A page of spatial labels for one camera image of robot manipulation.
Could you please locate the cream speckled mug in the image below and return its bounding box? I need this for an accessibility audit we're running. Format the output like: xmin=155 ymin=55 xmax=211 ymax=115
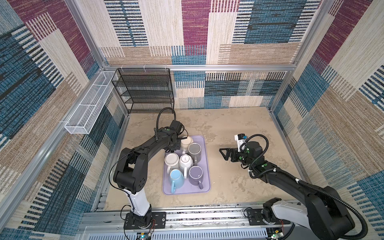
xmin=181 ymin=137 xmax=194 ymax=155

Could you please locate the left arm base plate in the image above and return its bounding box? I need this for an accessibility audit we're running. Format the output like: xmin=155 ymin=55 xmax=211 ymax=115
xmin=124 ymin=212 xmax=167 ymax=230

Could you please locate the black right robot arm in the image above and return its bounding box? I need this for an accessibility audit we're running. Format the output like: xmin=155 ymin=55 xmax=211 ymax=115
xmin=219 ymin=140 xmax=368 ymax=240

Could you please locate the grey ceramic mug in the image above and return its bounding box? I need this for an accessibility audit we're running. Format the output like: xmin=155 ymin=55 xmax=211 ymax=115
xmin=188 ymin=143 xmax=202 ymax=165

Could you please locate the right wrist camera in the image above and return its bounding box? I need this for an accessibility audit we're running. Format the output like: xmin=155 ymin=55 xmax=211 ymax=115
xmin=235 ymin=134 xmax=247 ymax=152

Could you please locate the white patterned mug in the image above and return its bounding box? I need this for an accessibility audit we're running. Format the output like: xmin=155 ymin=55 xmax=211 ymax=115
xmin=179 ymin=154 xmax=193 ymax=179

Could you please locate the aluminium front rail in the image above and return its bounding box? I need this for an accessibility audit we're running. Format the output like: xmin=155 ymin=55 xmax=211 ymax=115
xmin=75 ymin=203 xmax=292 ymax=240

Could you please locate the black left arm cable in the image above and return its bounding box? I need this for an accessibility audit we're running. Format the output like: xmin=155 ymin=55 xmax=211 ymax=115
xmin=154 ymin=107 xmax=177 ymax=142

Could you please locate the white wire mesh basket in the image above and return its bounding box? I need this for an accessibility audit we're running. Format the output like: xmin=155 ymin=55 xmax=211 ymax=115
xmin=65 ymin=71 xmax=115 ymax=135

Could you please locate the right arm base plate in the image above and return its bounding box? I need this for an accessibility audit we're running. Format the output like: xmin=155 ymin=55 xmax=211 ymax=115
xmin=243 ymin=208 xmax=292 ymax=226

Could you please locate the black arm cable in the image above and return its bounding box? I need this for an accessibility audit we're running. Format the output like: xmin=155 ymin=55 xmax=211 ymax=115
xmin=154 ymin=107 xmax=177 ymax=142
xmin=242 ymin=133 xmax=369 ymax=240

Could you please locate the white ceramic mug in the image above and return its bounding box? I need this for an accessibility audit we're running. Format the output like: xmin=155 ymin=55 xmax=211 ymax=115
xmin=165 ymin=153 xmax=180 ymax=174

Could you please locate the purple ceramic mug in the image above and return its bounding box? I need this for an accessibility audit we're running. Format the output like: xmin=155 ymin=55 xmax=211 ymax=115
xmin=189 ymin=166 xmax=204 ymax=190

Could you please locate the light blue mug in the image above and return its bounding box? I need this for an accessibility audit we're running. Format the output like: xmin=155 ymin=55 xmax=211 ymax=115
xmin=170 ymin=169 xmax=185 ymax=194

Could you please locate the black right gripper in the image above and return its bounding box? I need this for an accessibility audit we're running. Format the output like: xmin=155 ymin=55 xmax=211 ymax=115
xmin=219 ymin=147 xmax=254 ymax=167

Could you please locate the black wire mesh shelf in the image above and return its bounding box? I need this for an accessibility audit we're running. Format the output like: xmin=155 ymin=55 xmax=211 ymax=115
xmin=112 ymin=68 xmax=175 ymax=113

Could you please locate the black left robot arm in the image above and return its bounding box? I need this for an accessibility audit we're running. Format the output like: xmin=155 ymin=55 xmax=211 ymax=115
xmin=113 ymin=120 xmax=184 ymax=228

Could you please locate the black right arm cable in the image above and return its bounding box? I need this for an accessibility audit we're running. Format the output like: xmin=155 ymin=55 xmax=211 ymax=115
xmin=242 ymin=133 xmax=369 ymax=240

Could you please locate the lavender plastic tray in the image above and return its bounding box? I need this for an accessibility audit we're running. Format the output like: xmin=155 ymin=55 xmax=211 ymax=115
xmin=163 ymin=135 xmax=211 ymax=195

